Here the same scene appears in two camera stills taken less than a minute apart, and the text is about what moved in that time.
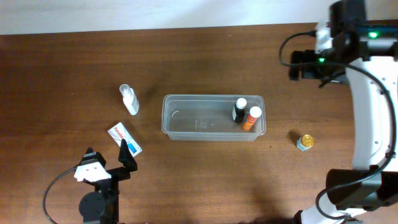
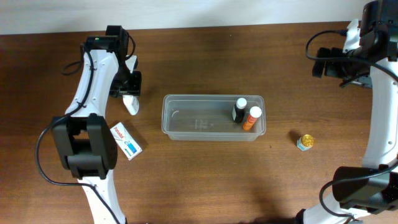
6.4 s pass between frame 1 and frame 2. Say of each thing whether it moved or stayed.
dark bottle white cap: stayed
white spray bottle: stayed
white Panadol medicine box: stayed
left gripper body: moved
